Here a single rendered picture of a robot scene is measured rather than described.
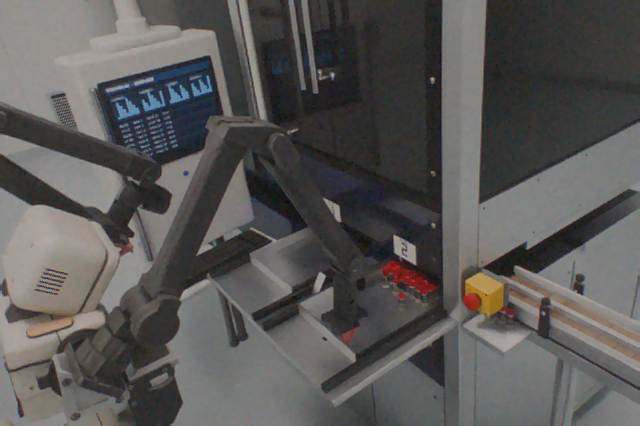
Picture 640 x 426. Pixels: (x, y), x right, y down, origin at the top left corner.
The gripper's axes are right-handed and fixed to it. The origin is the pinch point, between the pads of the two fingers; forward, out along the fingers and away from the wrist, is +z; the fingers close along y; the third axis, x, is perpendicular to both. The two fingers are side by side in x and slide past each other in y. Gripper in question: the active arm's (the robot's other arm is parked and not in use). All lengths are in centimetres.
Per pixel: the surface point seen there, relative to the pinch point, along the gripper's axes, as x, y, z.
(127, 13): 95, -13, -73
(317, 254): 41.5, 20.2, -0.7
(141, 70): 88, -14, -57
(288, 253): 49, 14, 0
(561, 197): -12, 65, -28
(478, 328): -16.4, 30.2, -1.8
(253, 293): 38.1, -5.6, 2.8
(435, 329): -9.6, 22.1, -0.8
